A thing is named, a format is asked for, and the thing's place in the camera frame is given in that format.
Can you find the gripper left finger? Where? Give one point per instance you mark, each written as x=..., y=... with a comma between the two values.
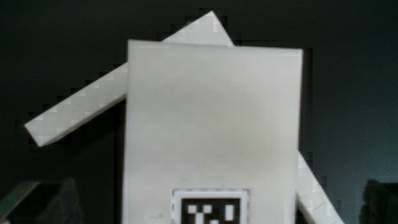
x=41, y=203

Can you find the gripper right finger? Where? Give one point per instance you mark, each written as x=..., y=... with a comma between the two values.
x=379, y=210

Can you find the white cabinet top block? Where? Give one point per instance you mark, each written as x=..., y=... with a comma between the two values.
x=212, y=134

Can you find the white U-shaped fence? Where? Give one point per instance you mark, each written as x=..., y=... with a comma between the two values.
x=103, y=93

